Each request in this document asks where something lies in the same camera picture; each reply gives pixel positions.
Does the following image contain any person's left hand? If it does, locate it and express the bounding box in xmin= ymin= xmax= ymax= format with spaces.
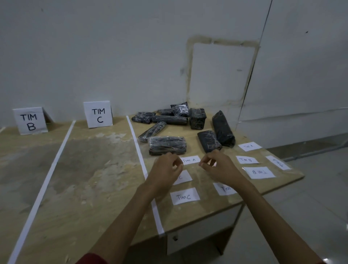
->
xmin=141 ymin=152 xmax=184 ymax=198

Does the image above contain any person's right hand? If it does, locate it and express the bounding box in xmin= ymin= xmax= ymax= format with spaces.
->
xmin=199 ymin=150 xmax=251 ymax=195

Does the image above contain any person's right forearm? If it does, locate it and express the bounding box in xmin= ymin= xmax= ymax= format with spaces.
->
xmin=231 ymin=180 xmax=326 ymax=264

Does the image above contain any person's left forearm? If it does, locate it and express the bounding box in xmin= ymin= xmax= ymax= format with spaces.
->
xmin=88 ymin=185 xmax=161 ymax=264

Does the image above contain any spread of white paper labels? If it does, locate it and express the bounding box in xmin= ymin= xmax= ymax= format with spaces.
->
xmin=170 ymin=141 xmax=292 ymax=206

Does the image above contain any pile of black wrapped packages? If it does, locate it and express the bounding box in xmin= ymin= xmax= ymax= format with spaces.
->
xmin=132 ymin=102 xmax=236 ymax=156

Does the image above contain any white table drawer front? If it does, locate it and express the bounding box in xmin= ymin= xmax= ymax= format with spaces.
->
xmin=166 ymin=203 xmax=245 ymax=255

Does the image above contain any tall white standing sign card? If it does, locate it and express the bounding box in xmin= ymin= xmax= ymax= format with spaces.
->
xmin=83 ymin=101 xmax=114 ymax=129

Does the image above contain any grey floor conduit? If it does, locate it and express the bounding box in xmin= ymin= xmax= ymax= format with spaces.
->
xmin=281 ymin=143 xmax=348 ymax=162

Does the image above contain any red shirt sleeve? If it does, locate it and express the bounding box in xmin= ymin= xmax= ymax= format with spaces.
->
xmin=76 ymin=253 xmax=108 ymax=264

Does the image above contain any long white tape strip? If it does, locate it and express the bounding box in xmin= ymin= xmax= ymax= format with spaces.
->
xmin=7 ymin=120 xmax=77 ymax=264

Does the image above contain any wide white standing sign card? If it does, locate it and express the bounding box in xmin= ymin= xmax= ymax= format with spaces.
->
xmin=12 ymin=107 xmax=52 ymax=136

